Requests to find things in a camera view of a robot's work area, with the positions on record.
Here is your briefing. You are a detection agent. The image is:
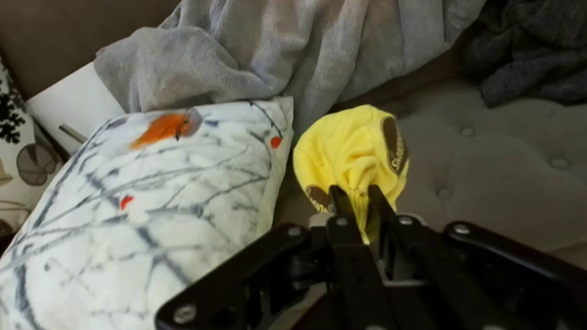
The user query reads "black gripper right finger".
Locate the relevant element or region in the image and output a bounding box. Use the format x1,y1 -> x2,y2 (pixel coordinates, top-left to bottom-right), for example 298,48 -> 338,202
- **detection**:
366,184 -> 587,330

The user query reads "light grey blanket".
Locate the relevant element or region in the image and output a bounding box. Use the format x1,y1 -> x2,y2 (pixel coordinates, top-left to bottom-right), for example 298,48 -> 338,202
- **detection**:
92,0 -> 489,134

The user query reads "brown tufted couch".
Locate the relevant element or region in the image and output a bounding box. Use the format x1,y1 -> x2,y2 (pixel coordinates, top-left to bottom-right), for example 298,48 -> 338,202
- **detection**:
0,0 -> 587,272

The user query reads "black white patterned pillow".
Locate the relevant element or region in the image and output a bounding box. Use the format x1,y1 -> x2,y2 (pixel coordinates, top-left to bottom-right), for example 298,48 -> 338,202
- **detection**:
0,54 -> 69,246

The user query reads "white branch print pillow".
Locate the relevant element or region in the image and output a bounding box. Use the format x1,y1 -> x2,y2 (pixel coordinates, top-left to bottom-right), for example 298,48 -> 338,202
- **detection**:
0,96 -> 298,330

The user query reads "yellow banana plush toy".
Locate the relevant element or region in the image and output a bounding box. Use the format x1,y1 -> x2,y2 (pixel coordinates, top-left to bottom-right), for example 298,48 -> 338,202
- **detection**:
292,103 -> 412,246

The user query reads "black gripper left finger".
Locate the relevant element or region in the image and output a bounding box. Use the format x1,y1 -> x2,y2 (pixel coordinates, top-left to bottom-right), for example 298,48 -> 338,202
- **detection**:
155,184 -> 395,330

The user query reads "dark grey crumpled cloth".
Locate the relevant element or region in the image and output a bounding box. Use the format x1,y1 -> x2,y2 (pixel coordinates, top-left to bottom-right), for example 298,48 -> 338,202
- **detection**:
461,0 -> 587,110

